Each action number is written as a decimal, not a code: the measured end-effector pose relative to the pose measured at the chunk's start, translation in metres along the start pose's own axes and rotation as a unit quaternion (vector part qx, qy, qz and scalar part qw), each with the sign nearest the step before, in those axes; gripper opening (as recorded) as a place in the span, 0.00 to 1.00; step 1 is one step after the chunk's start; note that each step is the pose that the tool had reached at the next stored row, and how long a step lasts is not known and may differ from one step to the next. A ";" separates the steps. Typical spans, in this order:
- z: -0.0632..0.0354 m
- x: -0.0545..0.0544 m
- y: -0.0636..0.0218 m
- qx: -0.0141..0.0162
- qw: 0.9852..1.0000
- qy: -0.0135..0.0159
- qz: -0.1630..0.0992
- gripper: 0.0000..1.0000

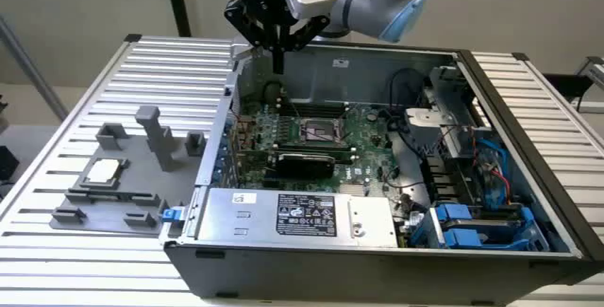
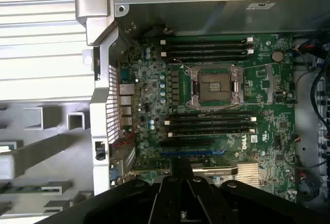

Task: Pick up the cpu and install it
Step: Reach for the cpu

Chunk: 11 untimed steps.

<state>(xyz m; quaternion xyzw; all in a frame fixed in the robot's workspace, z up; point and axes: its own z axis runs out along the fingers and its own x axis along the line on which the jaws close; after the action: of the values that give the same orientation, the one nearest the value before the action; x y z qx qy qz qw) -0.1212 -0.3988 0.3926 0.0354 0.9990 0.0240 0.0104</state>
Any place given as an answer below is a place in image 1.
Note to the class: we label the CPU socket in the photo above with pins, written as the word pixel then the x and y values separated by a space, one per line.
pixel 314 130

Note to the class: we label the silver CPU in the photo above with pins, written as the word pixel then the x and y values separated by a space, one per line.
pixel 105 171

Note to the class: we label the RAM slot row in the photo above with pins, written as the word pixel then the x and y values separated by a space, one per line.
pixel 310 108

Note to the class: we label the green motherboard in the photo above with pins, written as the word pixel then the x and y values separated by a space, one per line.
pixel 362 151

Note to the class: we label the black heatsink card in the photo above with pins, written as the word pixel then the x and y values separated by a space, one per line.
pixel 304 165

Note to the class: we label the silver drive cage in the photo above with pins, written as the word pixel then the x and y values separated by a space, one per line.
pixel 448 119

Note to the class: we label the silver power supply unit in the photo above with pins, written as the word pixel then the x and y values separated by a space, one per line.
pixel 264 218

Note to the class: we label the blue case latch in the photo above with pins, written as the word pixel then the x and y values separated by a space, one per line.
pixel 172 215

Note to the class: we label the grey parts rack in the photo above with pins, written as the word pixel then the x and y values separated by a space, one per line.
pixel 117 211

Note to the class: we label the aluminium profile stand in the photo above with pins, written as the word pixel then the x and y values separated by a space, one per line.
pixel 589 80

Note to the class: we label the blue disk bay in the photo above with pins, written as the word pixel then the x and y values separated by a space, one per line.
pixel 457 229

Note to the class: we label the black box on floor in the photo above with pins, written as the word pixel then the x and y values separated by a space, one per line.
pixel 6 163

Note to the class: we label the black open PC case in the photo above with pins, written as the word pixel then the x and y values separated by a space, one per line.
pixel 377 271

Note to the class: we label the silver slanted frame leg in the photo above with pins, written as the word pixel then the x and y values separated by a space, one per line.
pixel 32 70

